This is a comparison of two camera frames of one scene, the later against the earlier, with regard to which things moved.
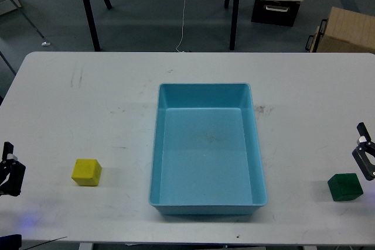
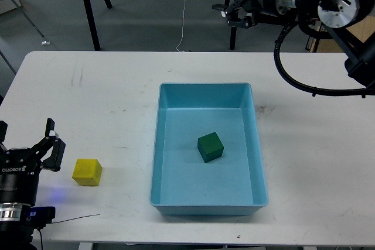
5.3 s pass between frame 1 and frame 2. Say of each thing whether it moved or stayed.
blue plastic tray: stayed
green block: moved
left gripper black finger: moved
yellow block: stayed
